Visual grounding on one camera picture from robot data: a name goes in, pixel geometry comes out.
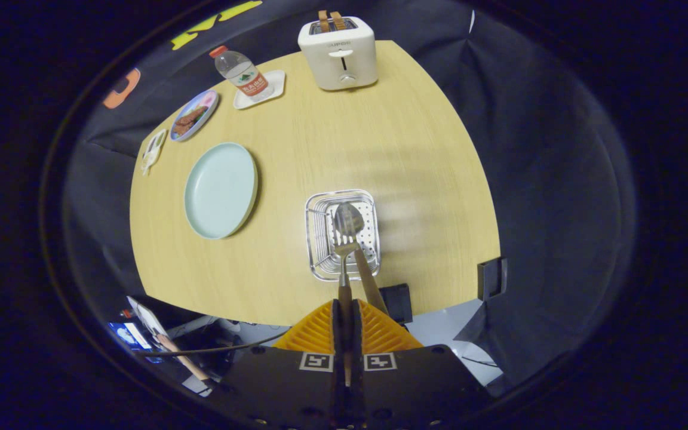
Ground white square coaster tray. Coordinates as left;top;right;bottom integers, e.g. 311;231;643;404
233;70;286;110

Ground black table clamp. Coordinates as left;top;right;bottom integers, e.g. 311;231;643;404
378;284;413;325
478;257;508;301

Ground black cable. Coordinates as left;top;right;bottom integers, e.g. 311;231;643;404
135;330;288;359

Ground metal fork wooden handle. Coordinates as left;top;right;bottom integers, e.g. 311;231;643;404
331;209;360;389

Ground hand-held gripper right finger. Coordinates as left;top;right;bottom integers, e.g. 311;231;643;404
353;299;491;430

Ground blue plate with food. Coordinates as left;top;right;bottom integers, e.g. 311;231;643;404
169;90;220;142

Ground white printed board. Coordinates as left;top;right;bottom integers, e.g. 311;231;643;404
127;296;171;350

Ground black backdrop cloth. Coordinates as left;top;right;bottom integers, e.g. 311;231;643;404
63;0;637;398

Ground wooden stick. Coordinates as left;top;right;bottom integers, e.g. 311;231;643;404
156;334;212;383

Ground clear water bottle red cap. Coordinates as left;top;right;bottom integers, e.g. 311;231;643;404
210;45;274;102

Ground light green plate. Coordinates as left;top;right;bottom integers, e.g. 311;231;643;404
184;142;259;240

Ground white toaster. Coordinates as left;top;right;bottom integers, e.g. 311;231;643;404
297;16;379;91

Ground lit blue screen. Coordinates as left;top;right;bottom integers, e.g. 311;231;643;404
108;321;162;364

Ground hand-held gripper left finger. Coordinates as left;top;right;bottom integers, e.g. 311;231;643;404
210;299;345;430

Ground brown meat slices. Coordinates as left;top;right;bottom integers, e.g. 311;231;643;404
172;106;208;137

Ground small white sauce dish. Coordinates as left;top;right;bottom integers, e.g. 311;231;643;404
141;129;168;176

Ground metal wire basket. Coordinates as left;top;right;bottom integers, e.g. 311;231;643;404
305;189;382;282

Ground metal spoon wooden handle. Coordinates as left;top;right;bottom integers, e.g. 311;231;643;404
334;202;390;316

